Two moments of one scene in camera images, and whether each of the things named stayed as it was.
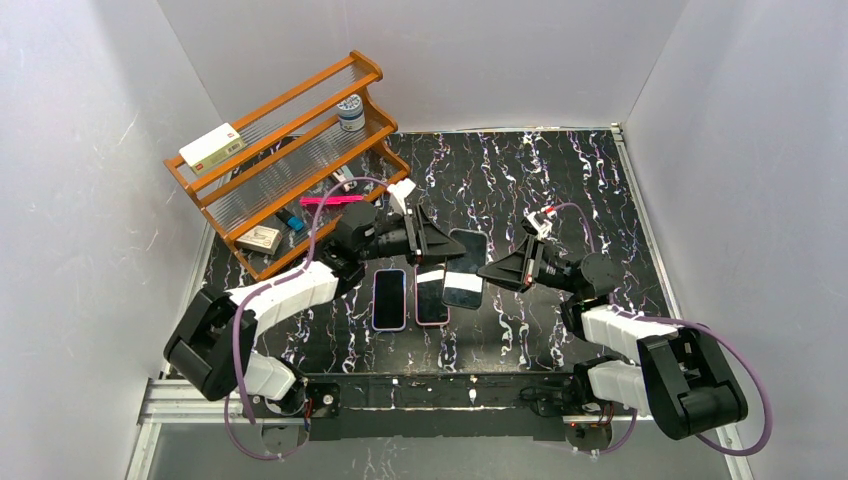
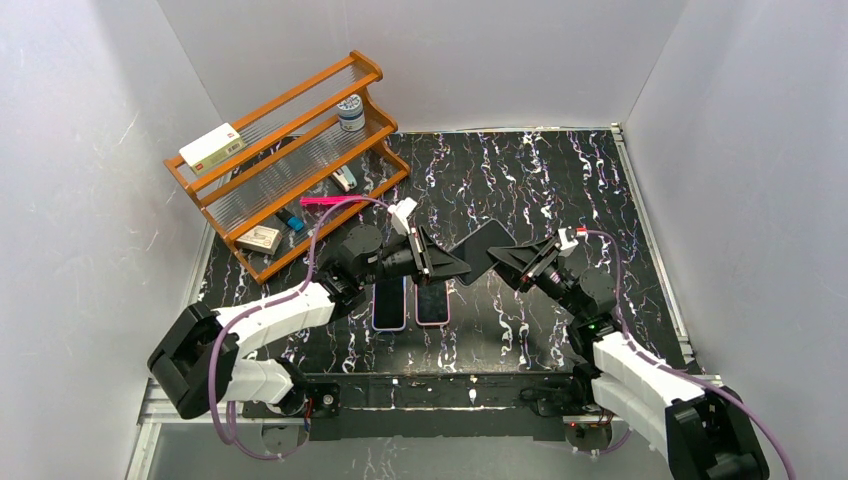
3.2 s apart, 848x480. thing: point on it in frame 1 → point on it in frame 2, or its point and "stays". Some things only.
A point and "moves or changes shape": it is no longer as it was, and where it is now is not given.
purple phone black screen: [430, 280] stays
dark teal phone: [389, 299] stays
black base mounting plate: [373, 407] stays
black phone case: [462, 287] moves or changes shape
